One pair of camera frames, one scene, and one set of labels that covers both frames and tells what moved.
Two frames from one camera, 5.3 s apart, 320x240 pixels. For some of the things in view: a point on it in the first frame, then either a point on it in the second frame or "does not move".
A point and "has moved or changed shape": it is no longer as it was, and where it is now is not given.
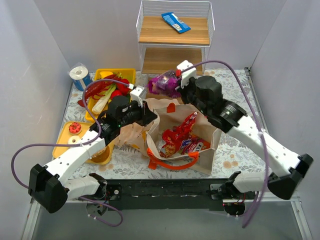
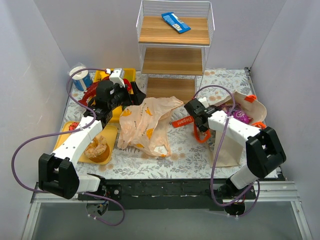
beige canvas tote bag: x=168 y=117 → x=225 y=151
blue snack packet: x=172 y=19 does not move
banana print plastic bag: x=133 y=135 has moved or changed shape
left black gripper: x=146 y=114 → x=133 y=93
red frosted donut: x=75 y=128 does not move
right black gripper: x=185 y=91 → x=191 y=108
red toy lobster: x=95 y=88 does not move
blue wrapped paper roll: x=80 y=77 does not move
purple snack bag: x=165 y=83 has moved or changed shape
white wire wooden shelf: x=170 y=32 does not move
